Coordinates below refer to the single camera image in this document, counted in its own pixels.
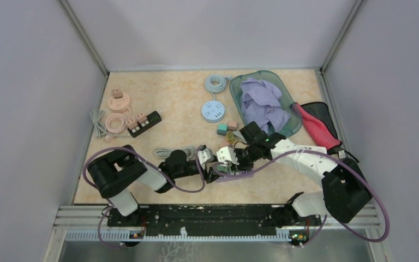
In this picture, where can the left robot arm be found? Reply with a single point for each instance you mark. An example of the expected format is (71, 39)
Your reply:
(112, 170)

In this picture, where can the pink round power socket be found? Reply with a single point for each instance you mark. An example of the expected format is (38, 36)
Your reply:
(119, 105)

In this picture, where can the teal plastic basin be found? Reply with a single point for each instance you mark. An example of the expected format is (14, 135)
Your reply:
(294, 123)

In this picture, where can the teal USB charger plug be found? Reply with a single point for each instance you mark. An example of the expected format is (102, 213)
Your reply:
(222, 129)

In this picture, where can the brown pink USB charger plug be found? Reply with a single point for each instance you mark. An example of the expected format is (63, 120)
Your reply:
(232, 125)

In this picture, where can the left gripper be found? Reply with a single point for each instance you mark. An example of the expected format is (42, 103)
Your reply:
(210, 176)

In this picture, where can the purple power strip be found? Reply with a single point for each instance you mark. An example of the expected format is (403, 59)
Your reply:
(235, 176)

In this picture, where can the yellow USB charger plug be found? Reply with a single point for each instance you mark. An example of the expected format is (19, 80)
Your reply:
(230, 137)

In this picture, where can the black power strip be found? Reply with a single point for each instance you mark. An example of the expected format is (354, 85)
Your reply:
(152, 120)

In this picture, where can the blue round power socket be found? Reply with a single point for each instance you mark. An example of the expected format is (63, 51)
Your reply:
(213, 111)

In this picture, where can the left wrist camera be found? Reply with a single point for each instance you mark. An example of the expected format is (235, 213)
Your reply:
(204, 155)

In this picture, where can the green plug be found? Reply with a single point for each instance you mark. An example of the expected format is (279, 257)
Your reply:
(221, 168)

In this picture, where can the lavender cloth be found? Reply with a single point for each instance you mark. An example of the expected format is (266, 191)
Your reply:
(260, 104)

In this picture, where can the red and black bag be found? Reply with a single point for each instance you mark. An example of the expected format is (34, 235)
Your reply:
(316, 119)

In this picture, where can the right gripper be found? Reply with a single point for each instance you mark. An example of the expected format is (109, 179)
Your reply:
(241, 166)

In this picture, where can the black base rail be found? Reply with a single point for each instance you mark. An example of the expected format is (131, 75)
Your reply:
(212, 220)

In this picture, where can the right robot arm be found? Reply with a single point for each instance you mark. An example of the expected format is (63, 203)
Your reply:
(343, 194)

